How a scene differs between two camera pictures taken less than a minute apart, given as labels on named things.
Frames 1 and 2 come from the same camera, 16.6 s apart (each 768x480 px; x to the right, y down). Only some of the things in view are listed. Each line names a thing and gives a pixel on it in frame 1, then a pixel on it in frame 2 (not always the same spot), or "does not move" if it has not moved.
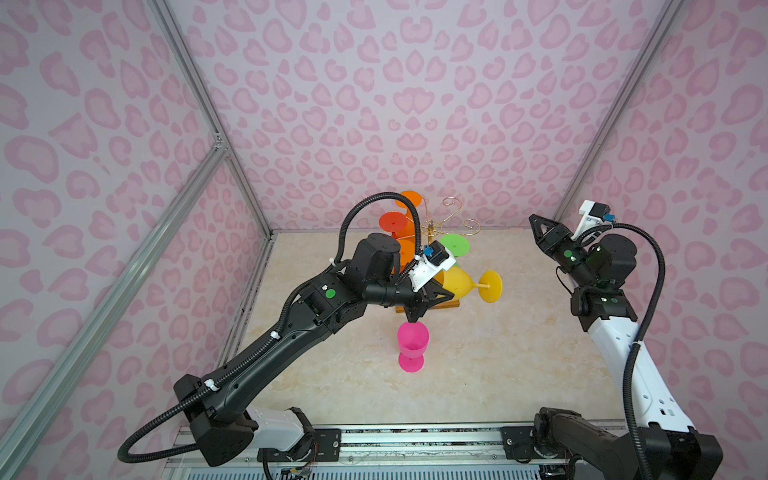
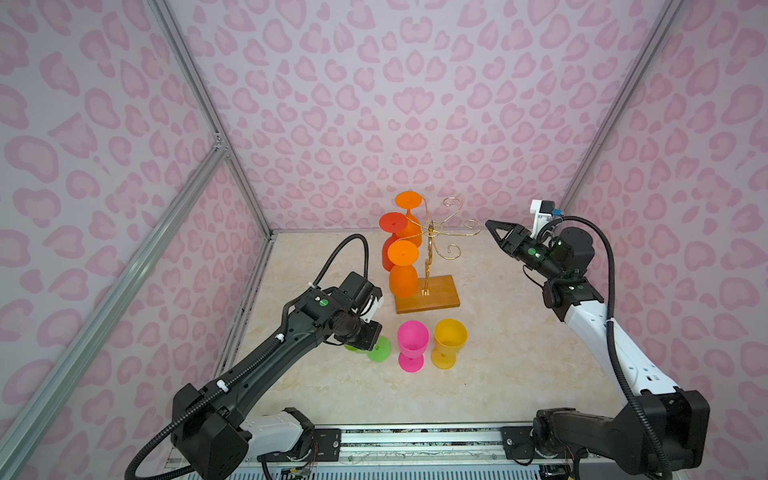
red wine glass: (393, 222) does not move
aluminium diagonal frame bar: (27, 415) does not move
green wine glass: (457, 245) → (379, 352)
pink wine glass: (413, 338) does not move
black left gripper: (425, 296) → (369, 341)
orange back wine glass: (417, 200) does not move
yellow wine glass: (458, 283) → (450, 335)
